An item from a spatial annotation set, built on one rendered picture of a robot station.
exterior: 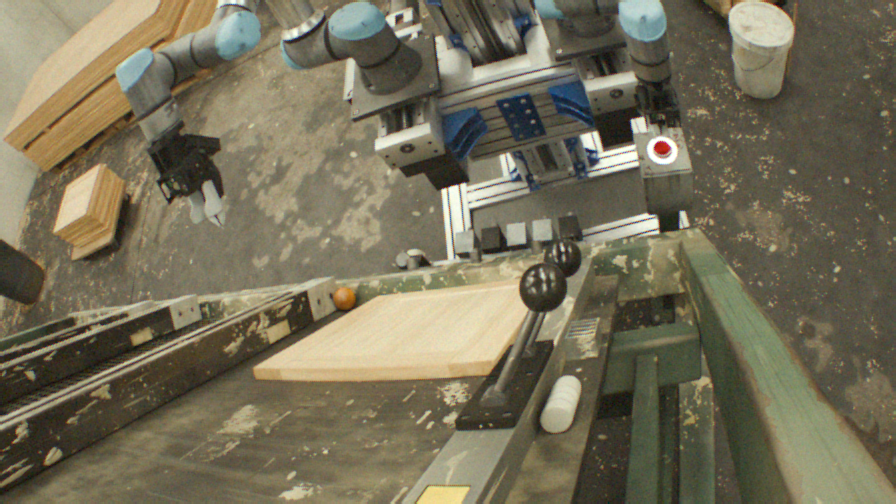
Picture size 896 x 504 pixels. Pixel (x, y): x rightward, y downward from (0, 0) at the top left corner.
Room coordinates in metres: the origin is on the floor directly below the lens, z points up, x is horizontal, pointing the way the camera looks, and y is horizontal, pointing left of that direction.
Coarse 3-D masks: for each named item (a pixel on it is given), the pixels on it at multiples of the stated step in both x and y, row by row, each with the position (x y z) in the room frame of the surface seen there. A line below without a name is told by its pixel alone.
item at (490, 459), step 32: (576, 288) 0.34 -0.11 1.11; (544, 320) 0.28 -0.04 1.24; (576, 320) 0.28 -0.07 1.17; (544, 384) 0.17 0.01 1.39; (448, 448) 0.13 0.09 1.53; (480, 448) 0.12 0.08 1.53; (512, 448) 0.11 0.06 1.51; (448, 480) 0.10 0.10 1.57; (480, 480) 0.09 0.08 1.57; (512, 480) 0.09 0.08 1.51
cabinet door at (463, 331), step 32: (448, 288) 0.62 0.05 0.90; (480, 288) 0.55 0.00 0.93; (512, 288) 0.50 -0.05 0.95; (352, 320) 0.59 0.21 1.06; (384, 320) 0.55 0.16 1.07; (416, 320) 0.50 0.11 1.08; (448, 320) 0.45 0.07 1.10; (480, 320) 0.41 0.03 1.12; (512, 320) 0.36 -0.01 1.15; (288, 352) 0.52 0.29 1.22; (320, 352) 0.48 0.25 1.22; (352, 352) 0.44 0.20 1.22; (384, 352) 0.41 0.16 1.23; (416, 352) 0.37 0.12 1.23; (448, 352) 0.33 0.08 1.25; (480, 352) 0.30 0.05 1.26
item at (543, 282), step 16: (528, 272) 0.20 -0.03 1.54; (544, 272) 0.19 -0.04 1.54; (560, 272) 0.18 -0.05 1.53; (528, 288) 0.19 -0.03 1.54; (544, 288) 0.18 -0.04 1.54; (560, 288) 0.17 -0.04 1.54; (528, 304) 0.18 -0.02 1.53; (544, 304) 0.17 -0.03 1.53; (560, 304) 0.17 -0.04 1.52; (528, 320) 0.18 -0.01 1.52; (528, 336) 0.17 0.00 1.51; (512, 352) 0.17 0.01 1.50; (512, 368) 0.17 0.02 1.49; (496, 384) 0.17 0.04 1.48; (480, 400) 0.16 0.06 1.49; (496, 400) 0.16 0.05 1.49
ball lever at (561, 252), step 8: (560, 240) 0.25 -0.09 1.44; (568, 240) 0.25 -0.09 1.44; (552, 248) 0.25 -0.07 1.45; (560, 248) 0.24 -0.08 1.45; (568, 248) 0.24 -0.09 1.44; (576, 248) 0.24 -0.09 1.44; (544, 256) 0.25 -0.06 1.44; (552, 256) 0.24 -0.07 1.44; (560, 256) 0.24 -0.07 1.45; (568, 256) 0.23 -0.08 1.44; (576, 256) 0.23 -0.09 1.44; (560, 264) 0.23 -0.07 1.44; (568, 264) 0.23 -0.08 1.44; (576, 264) 0.23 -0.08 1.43; (568, 272) 0.23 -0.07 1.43; (536, 328) 0.22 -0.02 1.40; (536, 336) 0.22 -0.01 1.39; (528, 344) 0.22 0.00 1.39; (528, 352) 0.21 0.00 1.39
